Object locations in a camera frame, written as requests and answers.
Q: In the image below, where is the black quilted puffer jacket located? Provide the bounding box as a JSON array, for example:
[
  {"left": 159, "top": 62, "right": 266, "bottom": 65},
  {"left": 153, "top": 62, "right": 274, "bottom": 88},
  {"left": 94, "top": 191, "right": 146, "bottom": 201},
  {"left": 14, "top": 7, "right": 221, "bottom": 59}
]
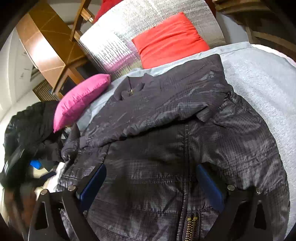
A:
[{"left": 57, "top": 54, "right": 290, "bottom": 240}]

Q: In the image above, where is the pile of dark clothes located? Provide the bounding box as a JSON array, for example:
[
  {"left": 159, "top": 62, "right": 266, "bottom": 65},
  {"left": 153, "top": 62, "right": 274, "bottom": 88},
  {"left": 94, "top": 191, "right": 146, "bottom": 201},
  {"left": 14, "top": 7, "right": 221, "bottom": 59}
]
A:
[{"left": 1, "top": 100, "right": 63, "bottom": 189}]

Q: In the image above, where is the blue garment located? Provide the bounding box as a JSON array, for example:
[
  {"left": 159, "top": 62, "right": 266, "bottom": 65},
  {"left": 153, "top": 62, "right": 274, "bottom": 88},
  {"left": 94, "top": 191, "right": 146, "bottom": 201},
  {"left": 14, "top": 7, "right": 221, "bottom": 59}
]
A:
[{"left": 30, "top": 160, "right": 43, "bottom": 170}]

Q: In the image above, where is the magenta pillow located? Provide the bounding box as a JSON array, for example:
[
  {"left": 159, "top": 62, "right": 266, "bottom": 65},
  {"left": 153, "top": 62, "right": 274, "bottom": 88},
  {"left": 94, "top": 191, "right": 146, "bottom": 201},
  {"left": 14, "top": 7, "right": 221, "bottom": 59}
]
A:
[{"left": 53, "top": 74, "right": 111, "bottom": 133}]

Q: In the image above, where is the grey bed sheet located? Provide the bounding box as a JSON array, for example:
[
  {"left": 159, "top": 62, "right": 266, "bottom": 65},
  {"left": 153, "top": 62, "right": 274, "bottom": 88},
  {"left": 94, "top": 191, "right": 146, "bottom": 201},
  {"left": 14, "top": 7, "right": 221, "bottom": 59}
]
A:
[{"left": 76, "top": 42, "right": 296, "bottom": 235}]

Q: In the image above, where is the silver foil insulation mat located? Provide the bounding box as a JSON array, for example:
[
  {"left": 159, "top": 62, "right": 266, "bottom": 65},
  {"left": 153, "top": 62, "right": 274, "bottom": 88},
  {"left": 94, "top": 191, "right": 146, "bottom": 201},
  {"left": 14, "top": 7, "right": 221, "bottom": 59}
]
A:
[{"left": 78, "top": 1, "right": 226, "bottom": 80}]

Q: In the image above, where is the red pillow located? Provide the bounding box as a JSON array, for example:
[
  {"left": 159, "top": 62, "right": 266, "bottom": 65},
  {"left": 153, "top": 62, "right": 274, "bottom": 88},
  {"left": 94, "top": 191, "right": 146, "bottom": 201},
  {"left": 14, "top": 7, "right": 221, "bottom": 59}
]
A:
[
  {"left": 94, "top": 0, "right": 122, "bottom": 22},
  {"left": 132, "top": 12, "right": 210, "bottom": 69}
]

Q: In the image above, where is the wooden shelf unit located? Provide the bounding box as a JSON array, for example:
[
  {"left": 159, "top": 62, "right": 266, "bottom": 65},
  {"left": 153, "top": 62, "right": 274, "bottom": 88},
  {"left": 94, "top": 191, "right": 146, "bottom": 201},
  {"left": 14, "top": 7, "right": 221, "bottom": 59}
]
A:
[{"left": 213, "top": 1, "right": 295, "bottom": 60}]

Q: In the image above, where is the wooden chair frame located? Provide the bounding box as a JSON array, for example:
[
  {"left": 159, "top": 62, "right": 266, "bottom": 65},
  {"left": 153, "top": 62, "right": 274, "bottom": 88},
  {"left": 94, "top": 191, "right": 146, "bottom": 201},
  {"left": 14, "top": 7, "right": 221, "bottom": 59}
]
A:
[{"left": 70, "top": 0, "right": 95, "bottom": 42}]

